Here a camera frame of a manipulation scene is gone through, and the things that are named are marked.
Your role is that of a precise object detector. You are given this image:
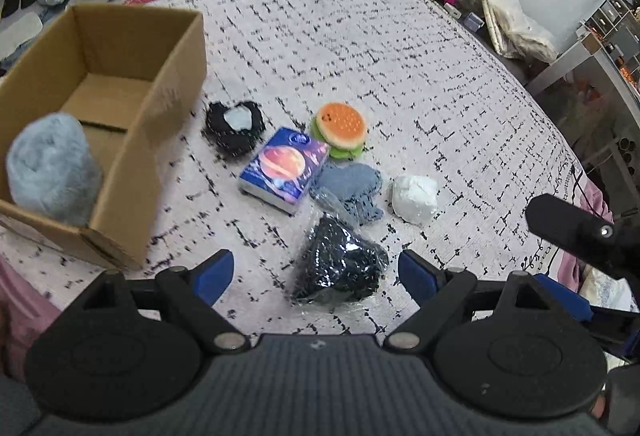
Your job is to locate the soft burger toy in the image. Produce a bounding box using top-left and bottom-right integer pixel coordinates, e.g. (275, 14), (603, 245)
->
(310, 102), (369, 161)

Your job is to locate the brown cardboard box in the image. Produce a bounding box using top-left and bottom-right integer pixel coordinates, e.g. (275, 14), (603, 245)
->
(0, 2), (207, 271)

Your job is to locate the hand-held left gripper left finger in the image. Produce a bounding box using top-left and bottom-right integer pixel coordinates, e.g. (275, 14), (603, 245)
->
(75, 250), (251, 353)

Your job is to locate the white floor mat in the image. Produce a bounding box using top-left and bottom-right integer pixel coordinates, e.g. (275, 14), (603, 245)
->
(0, 12), (42, 61)

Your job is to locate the light blue fluffy towel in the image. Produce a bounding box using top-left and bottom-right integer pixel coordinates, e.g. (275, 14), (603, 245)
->
(6, 112), (104, 228)

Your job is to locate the patterned tote bag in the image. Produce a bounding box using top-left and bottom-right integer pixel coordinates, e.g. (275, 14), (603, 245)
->
(472, 0), (558, 63)

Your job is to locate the grey drawer organizer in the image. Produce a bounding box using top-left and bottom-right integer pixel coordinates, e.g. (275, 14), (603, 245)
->
(582, 0), (640, 48)

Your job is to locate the black cloth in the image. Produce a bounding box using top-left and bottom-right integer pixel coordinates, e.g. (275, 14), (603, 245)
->
(290, 213), (390, 304)

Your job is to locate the white black-patterned blanket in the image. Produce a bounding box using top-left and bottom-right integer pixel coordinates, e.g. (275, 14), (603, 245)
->
(0, 0), (586, 348)

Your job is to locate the white desk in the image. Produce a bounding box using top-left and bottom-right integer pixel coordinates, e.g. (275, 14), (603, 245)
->
(525, 33), (640, 117)

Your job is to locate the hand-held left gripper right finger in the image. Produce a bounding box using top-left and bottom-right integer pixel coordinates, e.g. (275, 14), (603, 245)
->
(382, 250), (566, 352)

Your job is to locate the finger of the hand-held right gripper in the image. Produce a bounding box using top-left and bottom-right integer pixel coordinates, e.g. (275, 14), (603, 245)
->
(525, 193), (640, 279)
(532, 273), (640, 362)

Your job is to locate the pale floral quilt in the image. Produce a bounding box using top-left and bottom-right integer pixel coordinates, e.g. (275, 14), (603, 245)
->
(580, 266), (637, 313)

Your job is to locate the planet print tissue pack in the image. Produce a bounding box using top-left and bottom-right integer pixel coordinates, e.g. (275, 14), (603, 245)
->
(238, 127), (331, 216)

